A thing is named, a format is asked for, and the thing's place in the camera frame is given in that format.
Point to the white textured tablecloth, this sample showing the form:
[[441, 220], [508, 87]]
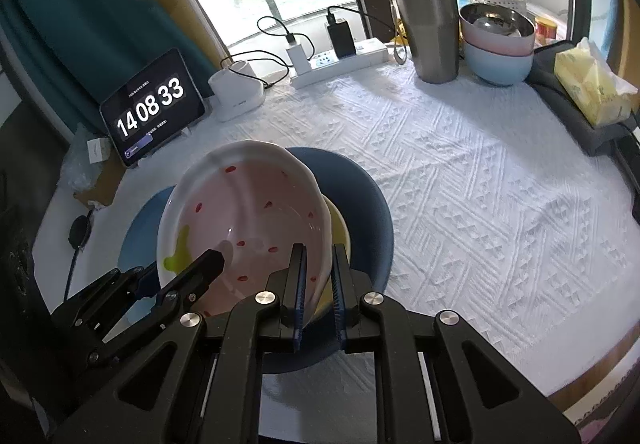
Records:
[[475, 199]]

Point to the steel tumbler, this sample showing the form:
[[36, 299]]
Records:
[[430, 34]]

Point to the cardboard box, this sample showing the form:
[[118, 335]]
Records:
[[100, 184]]

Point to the white power strip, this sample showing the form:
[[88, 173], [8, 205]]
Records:
[[350, 62]]

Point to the small white box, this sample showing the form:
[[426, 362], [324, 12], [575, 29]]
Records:
[[98, 150]]

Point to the plain pink bowl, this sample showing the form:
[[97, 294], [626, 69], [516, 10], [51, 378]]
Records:
[[495, 47]]

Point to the steel bowl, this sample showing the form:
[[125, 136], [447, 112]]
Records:
[[495, 22]]

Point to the tablet with clock display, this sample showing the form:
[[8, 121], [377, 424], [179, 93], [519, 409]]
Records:
[[152, 107]]

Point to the large blue bowl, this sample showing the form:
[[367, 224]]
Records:
[[370, 224]]

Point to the dark grey bag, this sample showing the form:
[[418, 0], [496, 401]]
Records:
[[555, 104]]

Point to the pink strawberry print bowl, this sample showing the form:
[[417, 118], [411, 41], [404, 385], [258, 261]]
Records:
[[250, 204]]

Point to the light blue bowl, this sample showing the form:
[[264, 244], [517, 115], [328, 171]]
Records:
[[497, 69]]

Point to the blue plate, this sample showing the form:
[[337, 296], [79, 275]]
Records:
[[140, 234]]

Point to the white charger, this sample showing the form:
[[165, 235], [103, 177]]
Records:
[[298, 58]]

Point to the teal curtain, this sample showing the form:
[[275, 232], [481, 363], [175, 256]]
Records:
[[65, 24]]

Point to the clear plastic bag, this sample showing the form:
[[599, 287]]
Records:
[[75, 159]]

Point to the white desk lamp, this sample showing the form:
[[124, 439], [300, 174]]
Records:
[[235, 94]]

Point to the black charger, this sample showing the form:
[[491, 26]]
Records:
[[341, 37]]

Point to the pale yellow bowl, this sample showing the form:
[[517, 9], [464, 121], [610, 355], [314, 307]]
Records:
[[339, 229]]

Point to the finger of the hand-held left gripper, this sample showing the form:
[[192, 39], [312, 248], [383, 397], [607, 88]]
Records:
[[146, 284], [197, 276]]

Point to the yellow tissue pack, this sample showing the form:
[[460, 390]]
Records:
[[590, 84]]

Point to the red can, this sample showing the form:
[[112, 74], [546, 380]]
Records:
[[546, 32]]

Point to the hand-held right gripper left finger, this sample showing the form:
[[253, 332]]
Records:
[[300, 294]]

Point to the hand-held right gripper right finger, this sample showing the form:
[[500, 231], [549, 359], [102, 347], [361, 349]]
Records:
[[340, 294]]

